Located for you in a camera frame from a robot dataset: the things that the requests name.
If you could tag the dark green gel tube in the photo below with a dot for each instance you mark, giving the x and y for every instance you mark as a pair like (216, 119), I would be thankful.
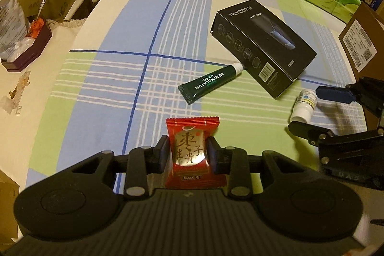
(207, 83)

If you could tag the clear plastic bag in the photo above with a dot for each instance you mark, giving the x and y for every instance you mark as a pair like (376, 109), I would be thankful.
(10, 25)

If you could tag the black shaver box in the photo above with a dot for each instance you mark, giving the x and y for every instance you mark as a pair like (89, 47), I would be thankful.
(264, 43)

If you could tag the red snack packet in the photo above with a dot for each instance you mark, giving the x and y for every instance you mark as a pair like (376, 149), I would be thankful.
(192, 130)

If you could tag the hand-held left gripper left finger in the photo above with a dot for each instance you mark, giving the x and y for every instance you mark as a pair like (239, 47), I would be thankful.
(163, 151)

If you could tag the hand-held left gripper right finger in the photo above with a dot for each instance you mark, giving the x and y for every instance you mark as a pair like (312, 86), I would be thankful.
(211, 151)

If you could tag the orange ornament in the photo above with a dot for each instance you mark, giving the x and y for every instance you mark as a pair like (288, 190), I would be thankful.
(37, 28)

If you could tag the desktop with checked tablecloth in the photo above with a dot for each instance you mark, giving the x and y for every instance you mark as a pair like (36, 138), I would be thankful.
(120, 94)

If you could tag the small white bottle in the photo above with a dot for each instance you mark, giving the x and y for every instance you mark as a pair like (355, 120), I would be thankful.
(304, 107)

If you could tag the brown cardboard box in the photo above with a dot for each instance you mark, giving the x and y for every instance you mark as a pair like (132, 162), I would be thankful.
(360, 43)

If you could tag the clear card stand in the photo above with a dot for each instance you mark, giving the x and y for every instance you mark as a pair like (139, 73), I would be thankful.
(16, 94)

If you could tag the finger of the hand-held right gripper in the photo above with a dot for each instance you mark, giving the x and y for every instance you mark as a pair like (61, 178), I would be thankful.
(333, 93)
(303, 128)

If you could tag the metal spoon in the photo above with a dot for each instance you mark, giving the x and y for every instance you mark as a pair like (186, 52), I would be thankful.
(42, 7)

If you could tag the dark red tray box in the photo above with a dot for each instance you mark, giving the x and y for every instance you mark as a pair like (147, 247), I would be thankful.
(30, 49)

